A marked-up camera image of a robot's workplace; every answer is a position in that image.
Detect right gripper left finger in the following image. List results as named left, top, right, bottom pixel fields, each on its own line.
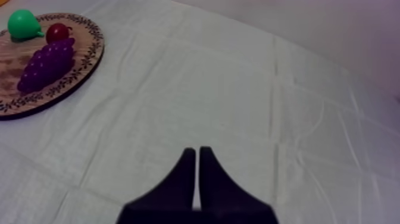
left=116, top=147, right=197, bottom=224

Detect small red fruit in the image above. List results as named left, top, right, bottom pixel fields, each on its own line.
left=45, top=23, right=74, bottom=45

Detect purple toy grapes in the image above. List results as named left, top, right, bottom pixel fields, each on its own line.
left=17, top=37, right=76, bottom=94

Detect round wooden board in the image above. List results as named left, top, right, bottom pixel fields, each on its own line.
left=0, top=12, right=105, bottom=121

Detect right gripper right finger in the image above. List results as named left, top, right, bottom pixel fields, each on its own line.
left=196, top=145, right=280, bottom=224

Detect green toy pear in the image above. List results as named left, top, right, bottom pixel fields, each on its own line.
left=7, top=9, right=45, bottom=41

